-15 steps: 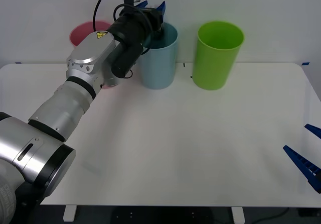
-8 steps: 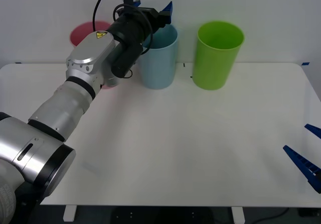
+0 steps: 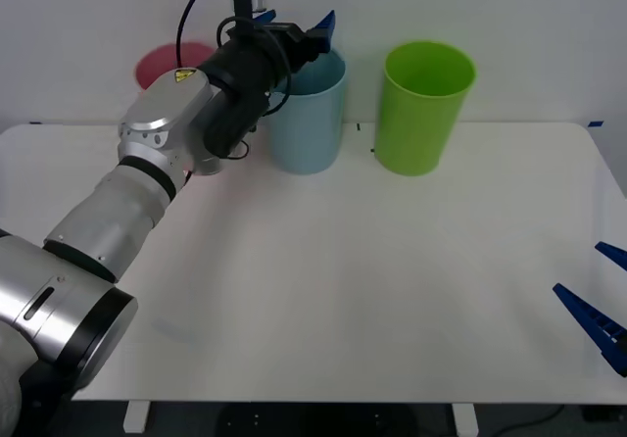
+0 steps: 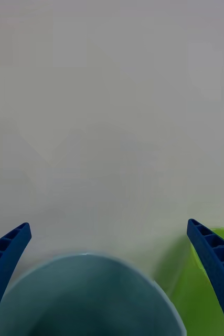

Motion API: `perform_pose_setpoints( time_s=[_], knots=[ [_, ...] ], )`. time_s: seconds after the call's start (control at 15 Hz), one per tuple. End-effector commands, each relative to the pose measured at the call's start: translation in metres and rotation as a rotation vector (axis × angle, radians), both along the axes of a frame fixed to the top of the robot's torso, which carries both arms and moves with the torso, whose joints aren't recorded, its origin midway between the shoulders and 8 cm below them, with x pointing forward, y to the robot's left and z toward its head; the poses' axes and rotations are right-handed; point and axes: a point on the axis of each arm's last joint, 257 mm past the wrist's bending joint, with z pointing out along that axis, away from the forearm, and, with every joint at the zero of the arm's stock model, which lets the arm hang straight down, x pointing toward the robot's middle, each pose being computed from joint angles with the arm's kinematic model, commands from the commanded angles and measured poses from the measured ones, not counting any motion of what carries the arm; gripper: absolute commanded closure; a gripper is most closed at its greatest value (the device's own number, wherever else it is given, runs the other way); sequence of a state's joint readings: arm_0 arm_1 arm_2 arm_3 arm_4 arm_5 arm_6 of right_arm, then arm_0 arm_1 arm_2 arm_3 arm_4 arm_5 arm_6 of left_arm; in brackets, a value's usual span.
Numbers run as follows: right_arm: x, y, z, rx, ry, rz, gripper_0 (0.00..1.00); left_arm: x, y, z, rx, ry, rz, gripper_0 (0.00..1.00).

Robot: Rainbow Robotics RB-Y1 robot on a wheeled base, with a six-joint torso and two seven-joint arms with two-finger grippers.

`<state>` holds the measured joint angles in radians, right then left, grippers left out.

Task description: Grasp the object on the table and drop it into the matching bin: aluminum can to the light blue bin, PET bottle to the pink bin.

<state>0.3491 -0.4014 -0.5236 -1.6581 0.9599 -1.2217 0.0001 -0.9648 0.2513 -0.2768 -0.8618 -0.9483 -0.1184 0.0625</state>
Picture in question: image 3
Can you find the pink plastic waste bin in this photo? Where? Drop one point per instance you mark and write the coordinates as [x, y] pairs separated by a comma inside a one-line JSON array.
[[157, 62]]

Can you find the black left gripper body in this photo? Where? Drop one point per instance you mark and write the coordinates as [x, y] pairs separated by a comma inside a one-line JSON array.
[[299, 47]]

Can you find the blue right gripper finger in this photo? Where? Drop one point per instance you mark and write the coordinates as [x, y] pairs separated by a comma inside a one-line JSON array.
[[614, 253], [593, 324]]

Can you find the silver and black left arm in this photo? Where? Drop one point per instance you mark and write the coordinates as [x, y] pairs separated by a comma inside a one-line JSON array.
[[161, 109]]

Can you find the pale blue plastic waste bin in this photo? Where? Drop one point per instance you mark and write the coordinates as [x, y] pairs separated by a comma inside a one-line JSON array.
[[308, 128]]

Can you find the white table leg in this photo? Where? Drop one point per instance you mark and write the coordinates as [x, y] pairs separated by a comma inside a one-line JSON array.
[[465, 420], [136, 417]]

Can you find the green plastic waste bin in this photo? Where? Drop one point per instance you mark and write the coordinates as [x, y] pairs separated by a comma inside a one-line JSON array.
[[416, 123]]

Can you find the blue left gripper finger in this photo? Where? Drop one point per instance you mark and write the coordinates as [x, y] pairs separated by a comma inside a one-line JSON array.
[[265, 15], [324, 33]]

